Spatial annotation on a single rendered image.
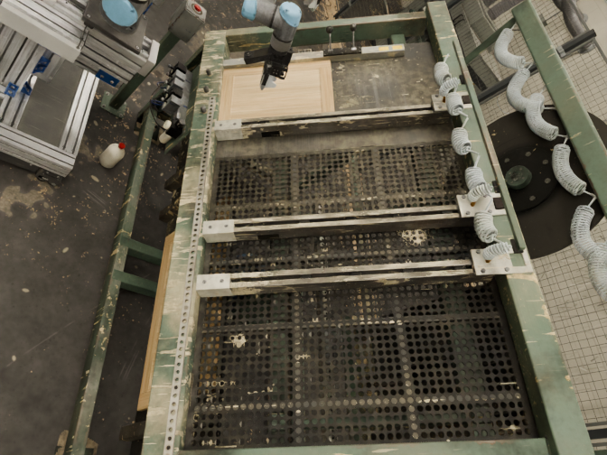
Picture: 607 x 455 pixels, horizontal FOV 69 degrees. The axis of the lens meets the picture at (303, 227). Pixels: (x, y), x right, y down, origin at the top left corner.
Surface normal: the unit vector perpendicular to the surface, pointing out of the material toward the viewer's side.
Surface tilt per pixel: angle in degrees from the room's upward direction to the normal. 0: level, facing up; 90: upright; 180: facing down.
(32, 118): 0
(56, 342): 0
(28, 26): 90
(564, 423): 51
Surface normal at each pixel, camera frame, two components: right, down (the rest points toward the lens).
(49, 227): 0.72, -0.38
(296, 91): -0.08, -0.52
